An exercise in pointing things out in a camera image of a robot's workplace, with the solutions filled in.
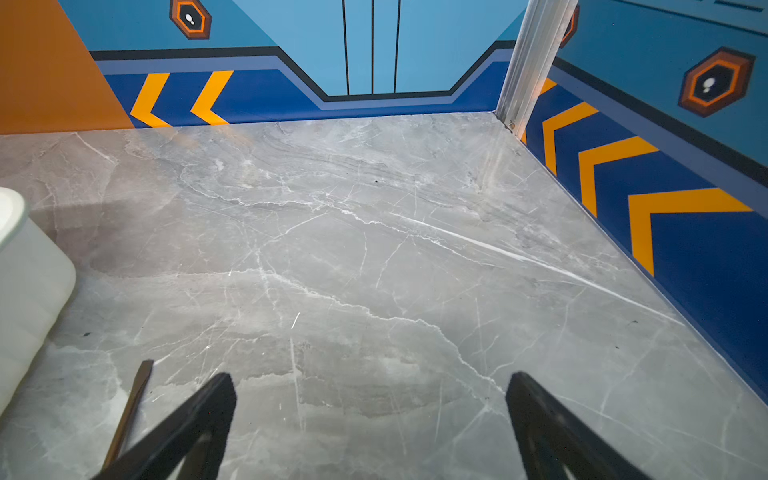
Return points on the white plastic bin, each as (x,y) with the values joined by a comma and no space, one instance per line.
(37,280)

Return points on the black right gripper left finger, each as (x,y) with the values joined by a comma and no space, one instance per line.
(188,444)

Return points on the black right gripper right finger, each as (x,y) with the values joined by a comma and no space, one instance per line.
(554,443)

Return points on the aluminium corner post right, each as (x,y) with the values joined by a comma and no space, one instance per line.
(542,30)

